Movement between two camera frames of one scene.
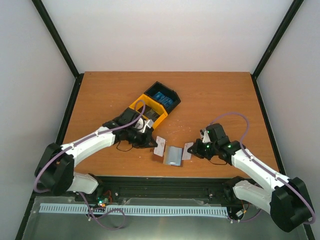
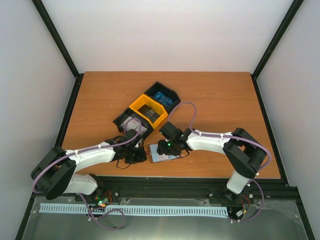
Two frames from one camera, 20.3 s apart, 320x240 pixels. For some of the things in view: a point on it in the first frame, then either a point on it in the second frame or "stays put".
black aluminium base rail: x=174 y=187 stays put
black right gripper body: x=207 y=151 -> x=169 y=149
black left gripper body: x=138 y=141 -> x=133 y=157
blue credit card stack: x=163 y=98 stays put
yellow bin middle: x=152 y=104 stays put
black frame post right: x=254 y=75 stays put
